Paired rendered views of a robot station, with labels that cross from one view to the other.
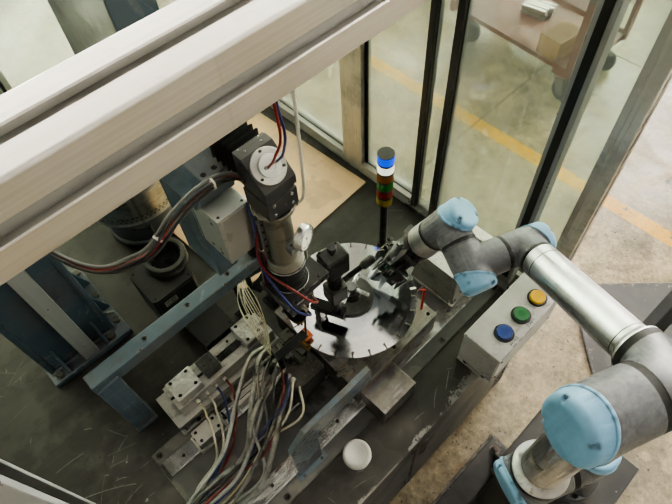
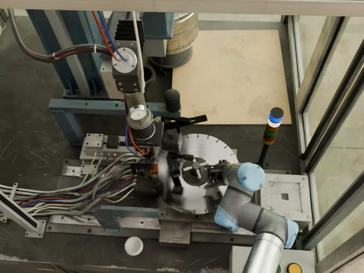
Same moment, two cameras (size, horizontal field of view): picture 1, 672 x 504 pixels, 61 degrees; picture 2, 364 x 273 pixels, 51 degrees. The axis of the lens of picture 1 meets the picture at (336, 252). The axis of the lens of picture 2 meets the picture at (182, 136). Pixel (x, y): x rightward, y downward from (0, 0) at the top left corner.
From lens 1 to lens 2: 52 cm
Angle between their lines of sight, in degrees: 25
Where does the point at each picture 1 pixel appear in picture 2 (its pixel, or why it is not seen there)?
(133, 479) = (49, 161)
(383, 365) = (181, 219)
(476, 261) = (232, 208)
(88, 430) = (55, 125)
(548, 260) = (264, 246)
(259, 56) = not seen: outside the picture
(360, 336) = (177, 193)
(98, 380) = (54, 105)
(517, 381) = not seen: outside the picture
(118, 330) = (105, 94)
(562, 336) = not seen: outside the picture
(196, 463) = (74, 179)
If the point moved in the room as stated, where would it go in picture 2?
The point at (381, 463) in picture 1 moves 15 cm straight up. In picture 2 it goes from (139, 261) to (133, 252)
